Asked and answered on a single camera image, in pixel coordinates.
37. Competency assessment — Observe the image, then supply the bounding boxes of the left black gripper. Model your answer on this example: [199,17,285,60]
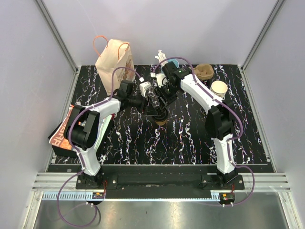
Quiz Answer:
[127,91,158,116]

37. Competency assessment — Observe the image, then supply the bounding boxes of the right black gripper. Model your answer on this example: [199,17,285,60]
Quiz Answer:
[153,83,179,110]

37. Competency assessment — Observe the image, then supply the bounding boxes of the single black cup lid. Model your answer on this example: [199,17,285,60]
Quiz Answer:
[152,108,168,122]

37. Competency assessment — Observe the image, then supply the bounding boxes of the single brown paper cup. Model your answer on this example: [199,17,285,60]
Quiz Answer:
[154,119,167,126]

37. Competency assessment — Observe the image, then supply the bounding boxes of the printed kraft paper bag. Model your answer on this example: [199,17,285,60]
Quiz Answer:
[93,36,135,95]

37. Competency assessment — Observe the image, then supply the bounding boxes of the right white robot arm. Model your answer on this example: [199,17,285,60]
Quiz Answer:
[151,58,244,189]

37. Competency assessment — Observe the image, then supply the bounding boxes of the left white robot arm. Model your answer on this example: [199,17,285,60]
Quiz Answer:
[64,80,153,189]

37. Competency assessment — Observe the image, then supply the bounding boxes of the stacked paper coffee cups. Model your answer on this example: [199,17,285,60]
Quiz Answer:
[210,80,228,98]

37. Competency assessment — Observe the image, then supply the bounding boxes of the black marble pattern mat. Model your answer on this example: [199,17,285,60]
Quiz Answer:
[54,64,270,165]

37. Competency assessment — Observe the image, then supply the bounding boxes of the blue cylindrical stirrer holder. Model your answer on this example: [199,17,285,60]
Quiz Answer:
[167,58,179,68]

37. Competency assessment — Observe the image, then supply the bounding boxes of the bottom pulp cup carrier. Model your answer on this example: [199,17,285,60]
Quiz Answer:
[194,64,214,80]

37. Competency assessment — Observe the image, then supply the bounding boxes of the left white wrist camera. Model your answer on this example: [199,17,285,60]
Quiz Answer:
[139,77,152,97]

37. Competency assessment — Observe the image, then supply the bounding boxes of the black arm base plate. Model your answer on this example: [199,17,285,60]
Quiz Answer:
[76,165,245,190]

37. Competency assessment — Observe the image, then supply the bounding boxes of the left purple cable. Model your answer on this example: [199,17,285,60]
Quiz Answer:
[56,66,143,227]

